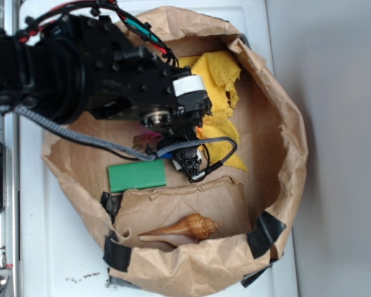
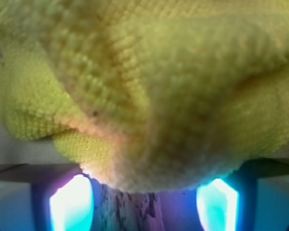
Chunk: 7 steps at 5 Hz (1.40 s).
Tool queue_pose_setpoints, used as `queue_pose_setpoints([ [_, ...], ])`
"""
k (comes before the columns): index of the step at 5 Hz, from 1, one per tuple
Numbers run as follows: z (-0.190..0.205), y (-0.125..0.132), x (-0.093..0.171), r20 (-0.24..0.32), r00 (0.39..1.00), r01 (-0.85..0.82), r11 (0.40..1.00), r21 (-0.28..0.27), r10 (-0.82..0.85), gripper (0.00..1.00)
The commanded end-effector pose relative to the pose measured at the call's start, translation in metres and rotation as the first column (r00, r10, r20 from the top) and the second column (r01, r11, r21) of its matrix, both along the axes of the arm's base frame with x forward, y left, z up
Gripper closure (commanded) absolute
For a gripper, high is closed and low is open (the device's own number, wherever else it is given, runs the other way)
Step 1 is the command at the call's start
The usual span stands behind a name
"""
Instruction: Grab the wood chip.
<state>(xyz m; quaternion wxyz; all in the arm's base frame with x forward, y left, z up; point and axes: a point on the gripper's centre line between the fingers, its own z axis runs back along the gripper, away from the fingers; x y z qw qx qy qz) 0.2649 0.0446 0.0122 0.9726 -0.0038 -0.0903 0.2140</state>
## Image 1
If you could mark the aluminium frame rail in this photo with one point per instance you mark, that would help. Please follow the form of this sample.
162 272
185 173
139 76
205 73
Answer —
9 232

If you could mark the brown wood chip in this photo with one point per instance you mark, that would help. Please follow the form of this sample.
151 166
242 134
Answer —
143 141

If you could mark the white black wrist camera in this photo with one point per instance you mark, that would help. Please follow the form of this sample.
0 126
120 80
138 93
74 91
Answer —
188 84

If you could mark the brown paper bag lining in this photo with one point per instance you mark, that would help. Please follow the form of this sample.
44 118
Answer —
255 208

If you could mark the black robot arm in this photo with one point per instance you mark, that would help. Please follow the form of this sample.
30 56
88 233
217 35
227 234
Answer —
85 64

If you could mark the yellow microfiber cloth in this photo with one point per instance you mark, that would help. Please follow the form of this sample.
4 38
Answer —
219 70

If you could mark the orange spiral seashell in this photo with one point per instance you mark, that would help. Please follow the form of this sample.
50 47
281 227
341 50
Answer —
191 229

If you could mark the green rectangular block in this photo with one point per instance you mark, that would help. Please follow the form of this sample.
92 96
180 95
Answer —
137 175

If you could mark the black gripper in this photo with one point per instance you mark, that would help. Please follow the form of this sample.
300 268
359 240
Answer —
136 85

